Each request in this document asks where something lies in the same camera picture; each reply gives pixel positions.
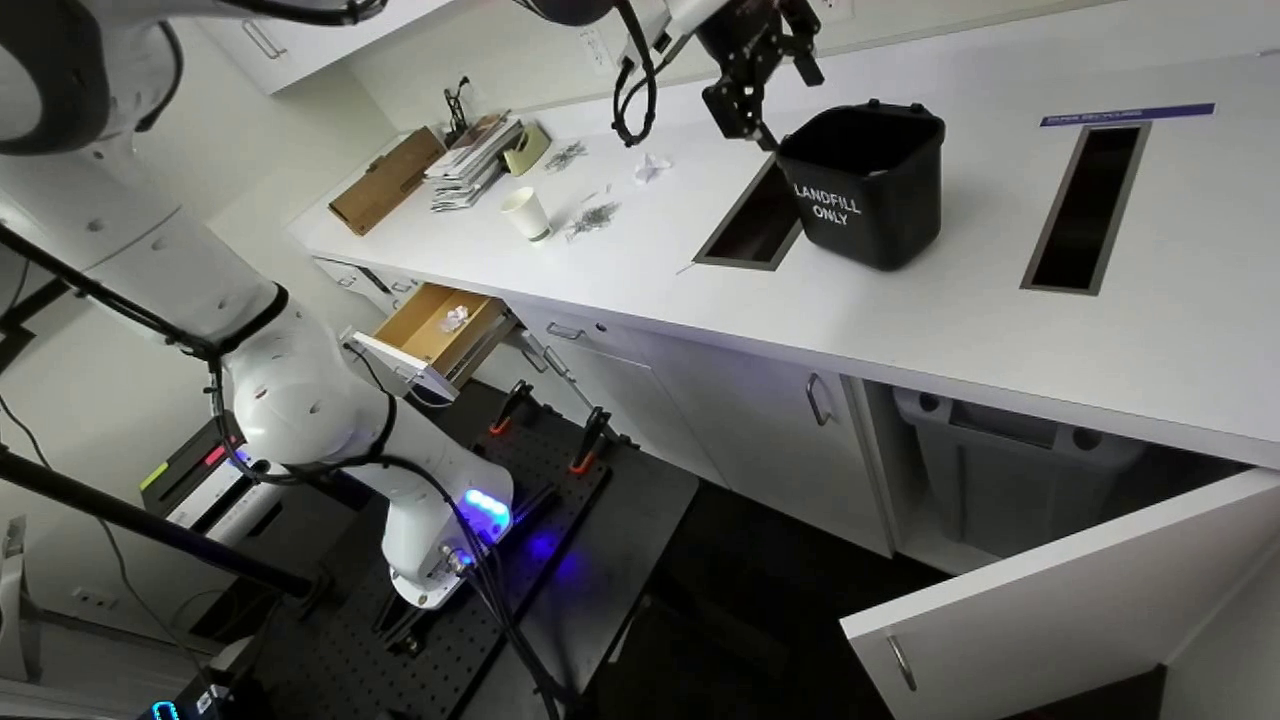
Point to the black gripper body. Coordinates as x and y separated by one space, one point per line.
748 37

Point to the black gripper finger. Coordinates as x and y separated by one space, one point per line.
731 109
762 126

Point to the black landfill bin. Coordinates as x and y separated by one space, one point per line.
865 180

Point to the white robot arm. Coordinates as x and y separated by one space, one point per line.
76 84

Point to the grey bin under counter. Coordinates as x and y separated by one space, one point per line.
1014 482

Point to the pile of paper clips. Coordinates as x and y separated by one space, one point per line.
592 219

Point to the white paper cup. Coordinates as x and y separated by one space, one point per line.
524 212

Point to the closed white cabinet door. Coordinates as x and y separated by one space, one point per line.
753 425

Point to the black clamp with red tip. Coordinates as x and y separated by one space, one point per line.
504 413

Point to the brown cardboard box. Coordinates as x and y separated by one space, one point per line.
386 180

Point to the open wooden drawer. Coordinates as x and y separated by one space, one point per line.
436 336

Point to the blue label strip right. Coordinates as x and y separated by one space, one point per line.
1106 117

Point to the open white cabinet door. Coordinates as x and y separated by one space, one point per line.
1073 615

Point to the control box with coloured buttons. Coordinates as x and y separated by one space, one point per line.
206 488

